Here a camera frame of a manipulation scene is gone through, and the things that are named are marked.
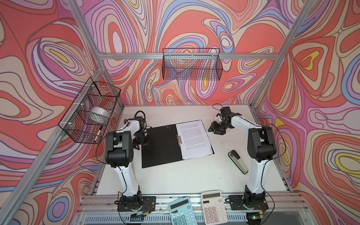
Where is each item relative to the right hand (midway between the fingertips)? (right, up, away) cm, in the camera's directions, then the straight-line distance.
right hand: (212, 133), depth 99 cm
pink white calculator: (-6, -35, -29) cm, 46 cm away
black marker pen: (-66, +3, -27) cm, 71 cm away
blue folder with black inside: (-27, -7, -1) cm, 28 cm away
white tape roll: (-66, +14, -25) cm, 72 cm away
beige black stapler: (+13, -16, -14) cm, 25 cm away
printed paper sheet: (-14, -4, 0) cm, 14 cm away
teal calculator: (-22, -37, -30) cm, 52 cm away
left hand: (-46, -8, -4) cm, 47 cm away
